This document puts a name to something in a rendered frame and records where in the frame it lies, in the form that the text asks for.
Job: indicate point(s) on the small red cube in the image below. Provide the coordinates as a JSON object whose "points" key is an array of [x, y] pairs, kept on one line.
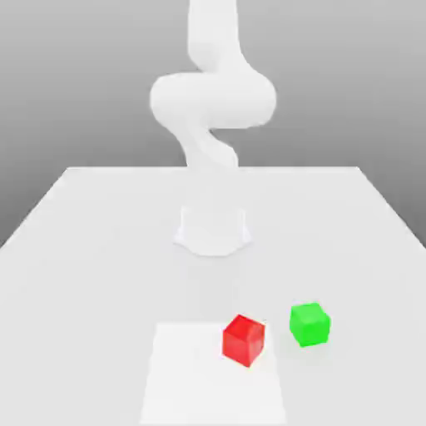
{"points": [[243, 341]]}

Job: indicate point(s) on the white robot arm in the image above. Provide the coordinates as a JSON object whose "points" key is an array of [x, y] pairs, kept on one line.
{"points": [[213, 100]]}

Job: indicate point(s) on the small green cube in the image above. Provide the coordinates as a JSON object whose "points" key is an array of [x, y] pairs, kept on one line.
{"points": [[309, 324]]}

